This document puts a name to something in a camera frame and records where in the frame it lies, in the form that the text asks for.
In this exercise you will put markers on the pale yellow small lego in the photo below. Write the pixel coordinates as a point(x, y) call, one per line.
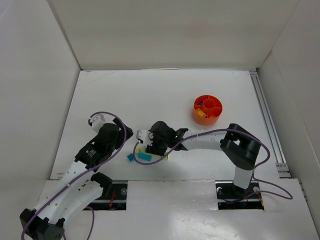
point(138, 150)

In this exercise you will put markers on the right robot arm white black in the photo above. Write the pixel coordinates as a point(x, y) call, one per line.
point(240, 146)

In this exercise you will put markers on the teal small lego left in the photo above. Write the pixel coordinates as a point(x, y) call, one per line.
point(131, 157)

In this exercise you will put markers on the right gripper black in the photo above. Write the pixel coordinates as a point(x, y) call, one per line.
point(155, 149)

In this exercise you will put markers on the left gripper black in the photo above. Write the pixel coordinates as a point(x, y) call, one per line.
point(122, 128)

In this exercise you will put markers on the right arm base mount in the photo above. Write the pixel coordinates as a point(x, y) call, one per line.
point(231, 197)

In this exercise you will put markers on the orange round divided container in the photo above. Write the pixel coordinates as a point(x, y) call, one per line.
point(211, 106)

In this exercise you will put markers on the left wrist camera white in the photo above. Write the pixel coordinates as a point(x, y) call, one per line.
point(96, 122)

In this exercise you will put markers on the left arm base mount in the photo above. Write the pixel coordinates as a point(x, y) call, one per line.
point(114, 194)

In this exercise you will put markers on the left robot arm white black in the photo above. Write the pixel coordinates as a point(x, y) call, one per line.
point(81, 184)

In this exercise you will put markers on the teal long lego brick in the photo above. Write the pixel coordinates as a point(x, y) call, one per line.
point(144, 156)

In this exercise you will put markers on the aluminium rail right side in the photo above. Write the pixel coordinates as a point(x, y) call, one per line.
point(280, 160)

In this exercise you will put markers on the yellow orange long lego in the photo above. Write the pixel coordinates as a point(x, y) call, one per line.
point(201, 113)

